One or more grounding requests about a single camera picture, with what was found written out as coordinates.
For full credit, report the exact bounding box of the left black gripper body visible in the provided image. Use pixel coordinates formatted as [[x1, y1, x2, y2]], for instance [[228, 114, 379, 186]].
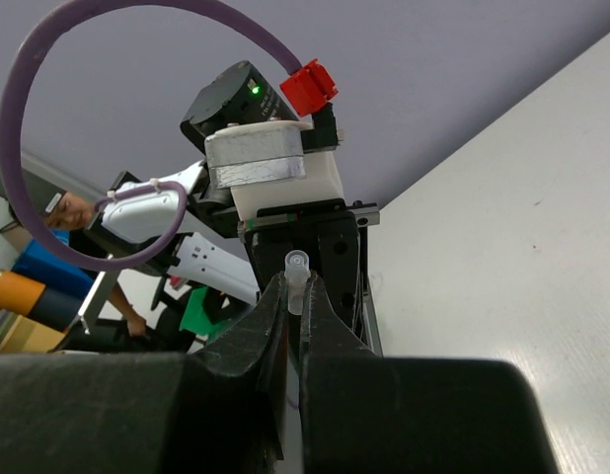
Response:
[[238, 198, 382, 356]]

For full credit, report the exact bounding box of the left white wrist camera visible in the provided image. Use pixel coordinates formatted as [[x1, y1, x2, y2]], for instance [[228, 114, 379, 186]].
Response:
[[197, 59, 344, 220]]

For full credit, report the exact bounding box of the green plastic object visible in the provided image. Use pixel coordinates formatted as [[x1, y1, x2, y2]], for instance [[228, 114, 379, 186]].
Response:
[[180, 287, 236, 343]]

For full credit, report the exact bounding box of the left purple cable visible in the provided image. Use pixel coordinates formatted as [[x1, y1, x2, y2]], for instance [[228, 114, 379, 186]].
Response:
[[0, 0, 301, 273]]

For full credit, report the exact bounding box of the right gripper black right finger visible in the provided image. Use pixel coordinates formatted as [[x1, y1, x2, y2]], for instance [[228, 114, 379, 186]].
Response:
[[300, 276, 559, 473]]

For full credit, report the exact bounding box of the person in background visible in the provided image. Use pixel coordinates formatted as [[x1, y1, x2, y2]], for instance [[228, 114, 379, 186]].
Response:
[[8, 190, 148, 342]]

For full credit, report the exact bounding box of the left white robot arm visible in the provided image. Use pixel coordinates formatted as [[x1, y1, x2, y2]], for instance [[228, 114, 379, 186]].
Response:
[[87, 60, 381, 353]]

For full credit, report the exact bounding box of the orange blue roll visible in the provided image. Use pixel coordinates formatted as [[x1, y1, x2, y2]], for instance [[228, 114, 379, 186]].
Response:
[[0, 269, 82, 332]]

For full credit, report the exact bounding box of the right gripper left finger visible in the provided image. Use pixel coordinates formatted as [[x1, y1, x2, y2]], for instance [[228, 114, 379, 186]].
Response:
[[0, 275, 286, 473]]

